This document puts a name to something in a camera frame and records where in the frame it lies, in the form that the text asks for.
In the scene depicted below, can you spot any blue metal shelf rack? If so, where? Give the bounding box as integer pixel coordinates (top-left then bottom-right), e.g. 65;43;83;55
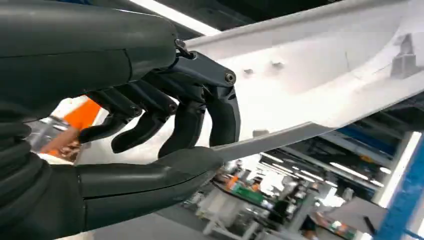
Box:
375;132;424;240

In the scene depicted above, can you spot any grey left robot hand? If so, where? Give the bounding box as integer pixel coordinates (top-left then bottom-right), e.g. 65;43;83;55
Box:
0;0;242;240

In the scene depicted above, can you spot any person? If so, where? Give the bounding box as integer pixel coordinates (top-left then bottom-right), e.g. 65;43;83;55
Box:
39;96;102;163

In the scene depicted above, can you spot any white car trim panel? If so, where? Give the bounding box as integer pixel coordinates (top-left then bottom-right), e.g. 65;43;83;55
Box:
75;0;424;166

